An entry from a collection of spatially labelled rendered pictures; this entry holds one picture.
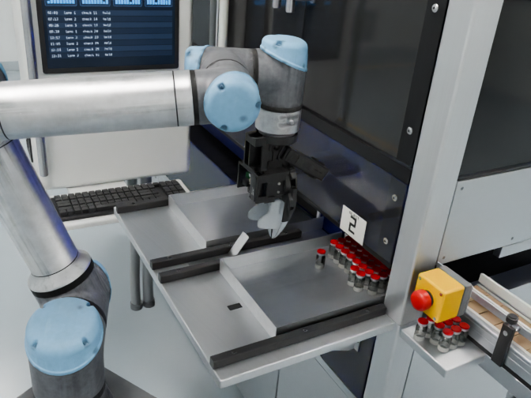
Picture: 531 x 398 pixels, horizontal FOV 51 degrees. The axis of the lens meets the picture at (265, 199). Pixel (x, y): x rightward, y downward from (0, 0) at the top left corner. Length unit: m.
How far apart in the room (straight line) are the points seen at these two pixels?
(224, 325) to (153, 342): 1.31
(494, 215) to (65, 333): 0.85
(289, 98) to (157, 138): 1.02
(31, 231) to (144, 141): 0.93
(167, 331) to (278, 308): 1.34
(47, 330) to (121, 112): 0.38
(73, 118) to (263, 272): 0.68
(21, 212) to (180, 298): 0.41
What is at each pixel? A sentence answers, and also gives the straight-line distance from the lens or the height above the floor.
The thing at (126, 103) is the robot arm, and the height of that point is 1.39.
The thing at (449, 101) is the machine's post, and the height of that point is 1.36.
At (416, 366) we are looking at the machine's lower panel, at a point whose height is 0.74.
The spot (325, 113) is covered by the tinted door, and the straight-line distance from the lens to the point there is 1.30.
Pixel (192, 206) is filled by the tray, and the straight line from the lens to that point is 1.56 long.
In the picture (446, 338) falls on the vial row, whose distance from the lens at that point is 1.17.
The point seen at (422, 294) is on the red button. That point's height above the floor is 1.01.
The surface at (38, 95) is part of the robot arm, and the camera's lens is 0.77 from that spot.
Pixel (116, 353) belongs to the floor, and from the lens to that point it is 2.41.
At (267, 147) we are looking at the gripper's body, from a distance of 0.93.
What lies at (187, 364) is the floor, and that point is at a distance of 2.34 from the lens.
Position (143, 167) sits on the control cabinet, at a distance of 1.89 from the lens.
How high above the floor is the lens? 1.62
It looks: 27 degrees down
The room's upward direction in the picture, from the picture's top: 5 degrees clockwise
